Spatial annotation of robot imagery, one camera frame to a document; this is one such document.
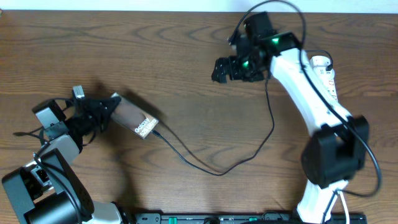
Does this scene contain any bronze Galaxy smartphone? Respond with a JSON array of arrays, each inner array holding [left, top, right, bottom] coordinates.
[[111, 92, 159, 139]]

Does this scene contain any black charging cable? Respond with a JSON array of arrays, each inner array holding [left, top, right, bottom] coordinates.
[[150, 49, 334, 177]]

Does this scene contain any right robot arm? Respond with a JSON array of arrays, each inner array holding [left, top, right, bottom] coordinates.
[[211, 12, 369, 223]]

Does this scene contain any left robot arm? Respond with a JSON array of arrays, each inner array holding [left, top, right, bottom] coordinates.
[[1, 96, 131, 223]]

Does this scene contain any white USB charger plug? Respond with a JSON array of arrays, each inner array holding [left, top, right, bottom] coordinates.
[[310, 55, 333, 71]]

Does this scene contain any white power strip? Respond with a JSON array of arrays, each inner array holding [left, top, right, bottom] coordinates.
[[313, 67, 338, 101]]

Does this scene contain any black left camera cable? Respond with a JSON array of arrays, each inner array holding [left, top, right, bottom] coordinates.
[[12, 98, 85, 224]]

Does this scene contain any black camera cable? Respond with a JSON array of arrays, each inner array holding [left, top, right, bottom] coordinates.
[[229, 0, 383, 224], [12, 98, 85, 224]]

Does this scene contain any black right camera cable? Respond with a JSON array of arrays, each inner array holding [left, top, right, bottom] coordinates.
[[229, 0, 383, 224]]

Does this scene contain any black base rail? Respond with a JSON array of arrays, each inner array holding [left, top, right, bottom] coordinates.
[[135, 212, 368, 224]]

